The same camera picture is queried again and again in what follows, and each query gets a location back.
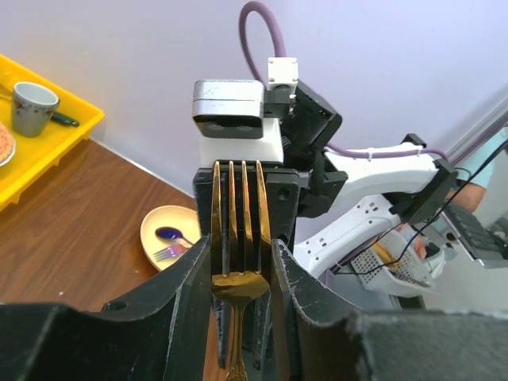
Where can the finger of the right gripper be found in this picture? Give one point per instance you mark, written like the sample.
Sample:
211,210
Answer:
222,327
260,331

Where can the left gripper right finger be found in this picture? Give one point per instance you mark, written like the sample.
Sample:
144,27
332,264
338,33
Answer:
320,336

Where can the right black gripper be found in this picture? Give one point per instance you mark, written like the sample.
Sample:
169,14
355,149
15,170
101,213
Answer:
305,133

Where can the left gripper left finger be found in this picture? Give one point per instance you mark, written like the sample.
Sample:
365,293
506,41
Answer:
157,331

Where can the gold fork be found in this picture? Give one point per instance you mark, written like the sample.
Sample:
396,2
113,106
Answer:
240,264

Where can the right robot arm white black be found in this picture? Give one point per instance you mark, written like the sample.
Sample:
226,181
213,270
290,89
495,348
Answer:
404,183

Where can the iridescent purple spoon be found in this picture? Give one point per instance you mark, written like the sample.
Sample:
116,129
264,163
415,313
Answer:
171,233

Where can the cream yellow plate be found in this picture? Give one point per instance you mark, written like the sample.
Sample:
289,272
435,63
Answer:
182,218

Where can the white perforated basket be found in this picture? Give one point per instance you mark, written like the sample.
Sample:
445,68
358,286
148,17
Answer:
391,266

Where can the yellow plastic tray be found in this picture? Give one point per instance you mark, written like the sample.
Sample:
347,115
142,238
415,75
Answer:
32,157

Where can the dark green utensil in tray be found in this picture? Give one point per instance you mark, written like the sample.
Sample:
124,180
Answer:
63,119

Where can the orange patterned plate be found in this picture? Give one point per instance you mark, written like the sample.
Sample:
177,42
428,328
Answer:
7,145

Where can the grey white mug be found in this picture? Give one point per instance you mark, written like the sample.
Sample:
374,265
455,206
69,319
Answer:
32,107

